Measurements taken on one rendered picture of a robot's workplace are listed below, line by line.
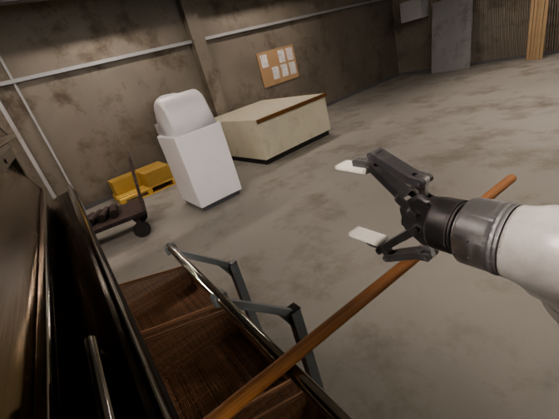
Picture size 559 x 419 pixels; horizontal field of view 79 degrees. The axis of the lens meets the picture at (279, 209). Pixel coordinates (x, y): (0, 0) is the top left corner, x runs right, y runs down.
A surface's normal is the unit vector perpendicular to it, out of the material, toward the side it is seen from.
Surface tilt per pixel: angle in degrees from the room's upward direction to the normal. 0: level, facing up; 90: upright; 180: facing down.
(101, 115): 90
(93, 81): 90
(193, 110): 79
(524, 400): 0
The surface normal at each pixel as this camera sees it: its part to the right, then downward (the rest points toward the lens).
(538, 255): -0.86, -0.02
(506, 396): -0.25, -0.88
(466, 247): -0.78, 0.43
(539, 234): -0.76, -0.40
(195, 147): 0.58, 0.20
